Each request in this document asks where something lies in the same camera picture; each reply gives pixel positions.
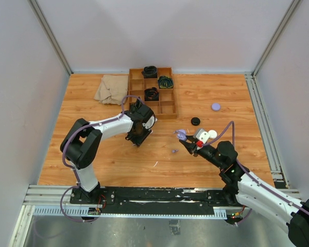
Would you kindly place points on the purple earbud case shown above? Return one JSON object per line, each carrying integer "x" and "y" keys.
{"x": 181, "y": 134}
{"x": 216, "y": 107}

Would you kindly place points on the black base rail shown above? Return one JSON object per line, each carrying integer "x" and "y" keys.
{"x": 155, "y": 201}

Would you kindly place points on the dark floral folded tie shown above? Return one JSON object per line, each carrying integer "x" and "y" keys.
{"x": 135, "y": 105}

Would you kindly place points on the white earbud case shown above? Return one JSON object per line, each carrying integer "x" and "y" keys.
{"x": 212, "y": 134}

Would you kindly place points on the beige folded cloth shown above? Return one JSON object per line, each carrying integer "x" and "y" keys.
{"x": 112, "y": 89}

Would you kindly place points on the wooden compartment tray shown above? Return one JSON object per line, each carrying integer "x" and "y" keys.
{"x": 166, "y": 107}

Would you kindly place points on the black rolled tie top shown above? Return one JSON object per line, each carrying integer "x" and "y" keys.
{"x": 150, "y": 72}

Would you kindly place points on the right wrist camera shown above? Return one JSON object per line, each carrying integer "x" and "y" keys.
{"x": 201, "y": 136}

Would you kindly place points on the black earbud case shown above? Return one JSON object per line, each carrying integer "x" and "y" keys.
{"x": 195, "y": 121}

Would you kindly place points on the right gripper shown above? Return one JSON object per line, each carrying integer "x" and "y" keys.
{"x": 191, "y": 146}

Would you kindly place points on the black orange rolled tie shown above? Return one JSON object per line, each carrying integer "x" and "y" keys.
{"x": 151, "y": 94}

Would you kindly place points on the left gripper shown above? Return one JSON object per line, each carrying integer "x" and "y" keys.
{"x": 138, "y": 141}

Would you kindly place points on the blue yellow rolled tie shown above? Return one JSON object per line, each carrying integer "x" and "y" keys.
{"x": 165, "y": 82}

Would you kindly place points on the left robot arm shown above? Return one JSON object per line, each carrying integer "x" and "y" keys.
{"x": 80, "y": 146}

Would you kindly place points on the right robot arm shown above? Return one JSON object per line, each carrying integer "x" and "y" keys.
{"x": 243, "y": 186}

